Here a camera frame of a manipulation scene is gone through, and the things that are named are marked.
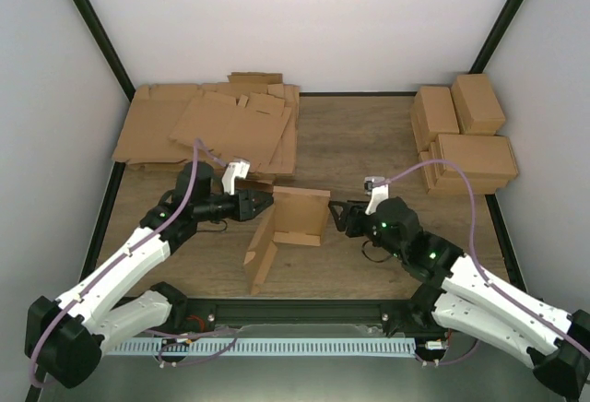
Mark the folded box front top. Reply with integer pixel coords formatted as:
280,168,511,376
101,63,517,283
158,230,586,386
429,134,518,181

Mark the stack of flat cardboard sheets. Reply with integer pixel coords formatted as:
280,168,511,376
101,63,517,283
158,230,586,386
112,72,300,179

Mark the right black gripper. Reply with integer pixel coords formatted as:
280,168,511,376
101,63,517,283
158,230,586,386
328,201,406,260

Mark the right black frame post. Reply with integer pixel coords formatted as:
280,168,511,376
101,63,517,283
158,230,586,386
468,0,525,74

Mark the folded box back middle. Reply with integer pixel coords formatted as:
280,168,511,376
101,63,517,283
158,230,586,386
410,86,460,152

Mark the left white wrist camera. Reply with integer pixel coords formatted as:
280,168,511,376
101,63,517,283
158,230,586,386
221,159,250,195

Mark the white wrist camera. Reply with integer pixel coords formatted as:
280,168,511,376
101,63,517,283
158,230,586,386
221,159,250,195
363,176,389,215

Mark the black frame post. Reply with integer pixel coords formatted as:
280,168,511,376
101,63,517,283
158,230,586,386
72,0,136,101
468,0,525,74

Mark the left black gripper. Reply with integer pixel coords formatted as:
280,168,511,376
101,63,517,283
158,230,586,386
195,187,275,223

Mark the cardboard box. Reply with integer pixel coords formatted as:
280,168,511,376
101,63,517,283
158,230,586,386
242,186,331,295

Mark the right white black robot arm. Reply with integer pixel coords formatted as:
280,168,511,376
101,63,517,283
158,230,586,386
328,197,589,399

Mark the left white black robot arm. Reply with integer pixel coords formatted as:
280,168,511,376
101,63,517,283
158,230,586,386
24,160,274,388

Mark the folded box front bottom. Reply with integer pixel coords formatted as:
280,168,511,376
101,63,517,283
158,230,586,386
419,149,518,195

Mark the folded box back right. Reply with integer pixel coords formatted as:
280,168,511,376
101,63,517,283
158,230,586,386
451,74,506,136

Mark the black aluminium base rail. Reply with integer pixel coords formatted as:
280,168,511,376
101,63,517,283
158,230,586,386
155,298,444,337

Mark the left black frame post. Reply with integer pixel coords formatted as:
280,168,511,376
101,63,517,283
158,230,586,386
72,0,136,101

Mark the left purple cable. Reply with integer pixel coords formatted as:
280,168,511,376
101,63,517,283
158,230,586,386
28,137,241,387

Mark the light blue slotted cable duct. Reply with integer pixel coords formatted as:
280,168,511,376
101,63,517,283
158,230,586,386
110,337,416,358

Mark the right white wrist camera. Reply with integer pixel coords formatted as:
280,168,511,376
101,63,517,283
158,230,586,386
363,176,389,215

